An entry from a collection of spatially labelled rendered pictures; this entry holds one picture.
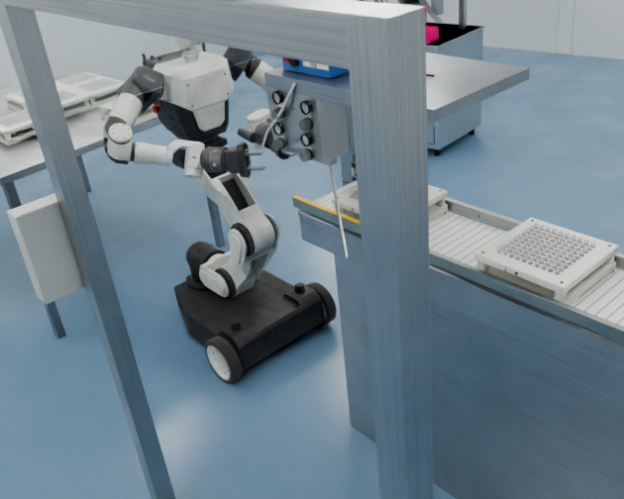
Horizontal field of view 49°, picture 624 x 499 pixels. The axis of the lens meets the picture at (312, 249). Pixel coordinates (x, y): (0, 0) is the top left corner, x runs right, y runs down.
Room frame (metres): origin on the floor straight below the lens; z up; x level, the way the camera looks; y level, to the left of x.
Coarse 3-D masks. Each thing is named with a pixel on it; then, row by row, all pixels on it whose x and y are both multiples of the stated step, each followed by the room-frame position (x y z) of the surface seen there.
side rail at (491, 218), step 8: (448, 200) 1.81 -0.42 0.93; (456, 200) 1.81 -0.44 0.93; (448, 208) 1.81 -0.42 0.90; (456, 208) 1.79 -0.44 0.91; (464, 208) 1.77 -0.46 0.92; (472, 208) 1.74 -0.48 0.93; (480, 208) 1.74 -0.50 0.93; (472, 216) 1.74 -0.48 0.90; (480, 216) 1.72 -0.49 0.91; (488, 216) 1.70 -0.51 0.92; (496, 216) 1.68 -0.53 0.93; (504, 216) 1.67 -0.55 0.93; (496, 224) 1.68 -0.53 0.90; (504, 224) 1.66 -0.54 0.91; (512, 224) 1.64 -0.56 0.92; (616, 256) 1.41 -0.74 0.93; (616, 264) 1.40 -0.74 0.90
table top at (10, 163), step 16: (0, 96) 3.95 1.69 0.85; (0, 112) 3.62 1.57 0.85; (16, 112) 3.58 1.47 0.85; (96, 112) 3.42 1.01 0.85; (80, 128) 3.18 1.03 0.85; (96, 128) 3.16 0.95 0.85; (144, 128) 3.15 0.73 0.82; (0, 144) 3.08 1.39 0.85; (16, 144) 3.06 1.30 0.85; (32, 144) 3.03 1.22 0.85; (80, 144) 2.95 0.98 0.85; (96, 144) 2.96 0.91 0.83; (0, 160) 2.85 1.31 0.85; (16, 160) 2.83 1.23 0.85; (32, 160) 2.80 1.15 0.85; (0, 176) 2.66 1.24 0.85; (16, 176) 2.69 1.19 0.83
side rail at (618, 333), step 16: (304, 208) 1.91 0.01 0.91; (352, 224) 1.75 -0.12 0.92; (432, 256) 1.51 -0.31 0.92; (448, 256) 1.49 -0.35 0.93; (464, 272) 1.44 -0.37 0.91; (480, 272) 1.40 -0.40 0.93; (496, 288) 1.36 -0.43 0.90; (512, 288) 1.33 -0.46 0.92; (544, 304) 1.26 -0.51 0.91; (560, 304) 1.23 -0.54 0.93; (576, 320) 1.20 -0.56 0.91; (592, 320) 1.17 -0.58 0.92; (608, 336) 1.14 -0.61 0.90
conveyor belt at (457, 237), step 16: (432, 224) 1.74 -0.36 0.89; (448, 224) 1.73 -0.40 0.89; (464, 224) 1.72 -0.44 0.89; (480, 224) 1.71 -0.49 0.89; (432, 240) 1.65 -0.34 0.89; (448, 240) 1.64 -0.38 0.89; (464, 240) 1.63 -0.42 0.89; (480, 240) 1.62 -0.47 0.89; (464, 256) 1.54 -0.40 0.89; (592, 288) 1.33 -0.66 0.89; (608, 288) 1.32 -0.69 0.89; (576, 304) 1.28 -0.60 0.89; (592, 304) 1.27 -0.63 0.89; (608, 304) 1.26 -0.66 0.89; (608, 320) 1.20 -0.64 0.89
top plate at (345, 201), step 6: (432, 186) 1.84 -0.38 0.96; (348, 192) 1.87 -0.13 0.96; (432, 192) 1.80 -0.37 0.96; (438, 192) 1.80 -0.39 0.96; (444, 192) 1.80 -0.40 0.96; (342, 198) 1.83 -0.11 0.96; (348, 198) 1.83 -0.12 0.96; (432, 198) 1.77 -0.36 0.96; (438, 198) 1.78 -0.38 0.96; (342, 204) 1.81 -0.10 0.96; (348, 204) 1.79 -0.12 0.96; (354, 204) 1.78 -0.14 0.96; (432, 204) 1.76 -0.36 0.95; (354, 210) 1.77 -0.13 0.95
